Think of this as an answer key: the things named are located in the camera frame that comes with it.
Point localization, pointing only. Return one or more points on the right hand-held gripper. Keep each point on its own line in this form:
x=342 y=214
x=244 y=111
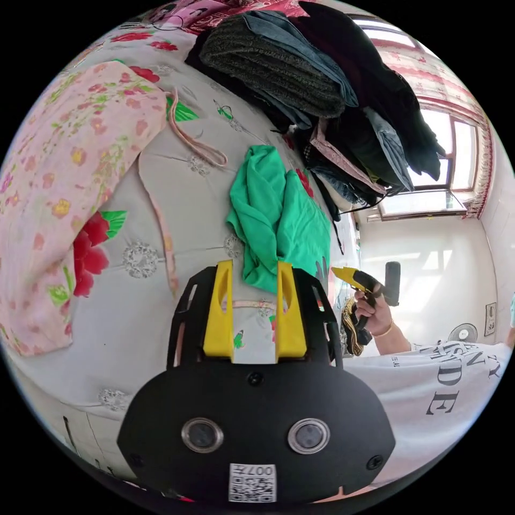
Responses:
x=367 y=282

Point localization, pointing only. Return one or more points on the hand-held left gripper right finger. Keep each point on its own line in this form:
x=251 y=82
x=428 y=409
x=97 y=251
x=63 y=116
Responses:
x=291 y=326

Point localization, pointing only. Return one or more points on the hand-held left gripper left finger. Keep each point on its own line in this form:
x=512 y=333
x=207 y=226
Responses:
x=215 y=322

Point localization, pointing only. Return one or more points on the person's right forearm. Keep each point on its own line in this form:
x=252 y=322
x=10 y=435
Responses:
x=396 y=342

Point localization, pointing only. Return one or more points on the green short sleeve shirt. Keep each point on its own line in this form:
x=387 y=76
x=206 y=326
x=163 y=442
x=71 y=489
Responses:
x=297 y=225

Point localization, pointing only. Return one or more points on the person's right hand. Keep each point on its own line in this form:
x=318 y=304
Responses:
x=372 y=316

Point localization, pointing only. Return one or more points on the black yellow striped cloth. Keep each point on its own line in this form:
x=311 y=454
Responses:
x=351 y=322

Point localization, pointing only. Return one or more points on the bed with grey floral sheet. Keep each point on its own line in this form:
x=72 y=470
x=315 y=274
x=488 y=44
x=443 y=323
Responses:
x=132 y=322

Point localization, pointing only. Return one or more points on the white fan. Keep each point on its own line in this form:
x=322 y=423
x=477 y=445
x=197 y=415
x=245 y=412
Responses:
x=463 y=333

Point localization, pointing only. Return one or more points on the person's body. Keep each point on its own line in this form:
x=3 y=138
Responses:
x=422 y=394

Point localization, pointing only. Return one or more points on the window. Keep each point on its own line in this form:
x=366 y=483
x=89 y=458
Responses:
x=438 y=161

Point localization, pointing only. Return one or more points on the red patterned curtain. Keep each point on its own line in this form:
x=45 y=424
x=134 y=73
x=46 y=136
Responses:
x=485 y=169

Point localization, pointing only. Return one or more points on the pile of clothes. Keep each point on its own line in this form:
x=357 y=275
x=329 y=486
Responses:
x=322 y=80

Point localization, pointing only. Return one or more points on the pink floral quilt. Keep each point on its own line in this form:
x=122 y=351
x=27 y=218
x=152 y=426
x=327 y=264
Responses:
x=60 y=193

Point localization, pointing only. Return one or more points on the pink printed pillow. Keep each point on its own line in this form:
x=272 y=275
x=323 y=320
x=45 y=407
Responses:
x=181 y=16

